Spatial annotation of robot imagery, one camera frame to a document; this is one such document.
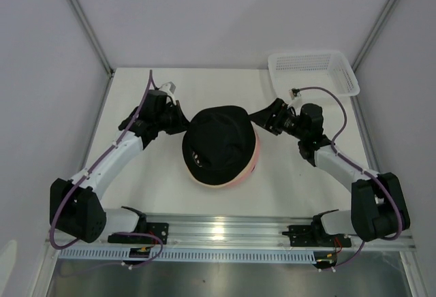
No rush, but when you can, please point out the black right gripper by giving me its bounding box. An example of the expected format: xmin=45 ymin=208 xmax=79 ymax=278
xmin=247 ymin=98 xmax=307 ymax=140

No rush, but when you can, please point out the black hat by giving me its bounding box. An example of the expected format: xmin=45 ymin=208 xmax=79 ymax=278
xmin=182 ymin=106 xmax=255 ymax=188

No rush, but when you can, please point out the beige bucket hat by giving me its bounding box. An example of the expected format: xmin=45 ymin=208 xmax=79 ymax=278
xmin=187 ymin=140 xmax=260 ymax=189

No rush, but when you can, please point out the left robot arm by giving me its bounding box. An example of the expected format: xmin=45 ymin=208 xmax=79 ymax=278
xmin=49 ymin=82 xmax=189 ymax=243

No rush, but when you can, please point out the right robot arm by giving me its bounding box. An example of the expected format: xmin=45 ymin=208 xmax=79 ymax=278
xmin=249 ymin=99 xmax=410 ymax=245

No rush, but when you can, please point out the white plastic basket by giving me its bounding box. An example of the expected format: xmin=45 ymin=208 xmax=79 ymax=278
xmin=268 ymin=50 xmax=360 ymax=101

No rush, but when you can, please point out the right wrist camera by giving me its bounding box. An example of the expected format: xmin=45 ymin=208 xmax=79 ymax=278
xmin=289 ymin=88 xmax=302 ymax=109

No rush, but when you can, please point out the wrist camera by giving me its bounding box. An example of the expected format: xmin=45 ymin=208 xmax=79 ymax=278
xmin=289 ymin=88 xmax=302 ymax=109
xmin=159 ymin=82 xmax=176 ymax=104

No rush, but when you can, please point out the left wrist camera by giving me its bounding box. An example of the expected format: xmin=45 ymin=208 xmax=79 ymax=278
xmin=159 ymin=82 xmax=176 ymax=104

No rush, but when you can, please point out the aluminium mounting rail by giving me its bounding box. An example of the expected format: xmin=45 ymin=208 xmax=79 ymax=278
xmin=44 ymin=212 xmax=418 ymax=253

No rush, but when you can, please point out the right aluminium corner post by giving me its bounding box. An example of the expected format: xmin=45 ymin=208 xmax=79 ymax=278
xmin=352 ymin=0 xmax=401 ymax=72

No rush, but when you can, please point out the aluminium corner post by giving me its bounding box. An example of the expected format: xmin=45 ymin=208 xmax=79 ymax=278
xmin=352 ymin=0 xmax=401 ymax=72
xmin=66 ymin=0 xmax=114 ymax=77

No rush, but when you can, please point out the white slotted cable duct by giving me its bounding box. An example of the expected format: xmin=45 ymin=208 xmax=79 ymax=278
xmin=59 ymin=247 xmax=316 ymax=264

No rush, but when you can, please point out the left aluminium corner post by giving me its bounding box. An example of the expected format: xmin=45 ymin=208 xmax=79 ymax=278
xmin=66 ymin=0 xmax=114 ymax=77

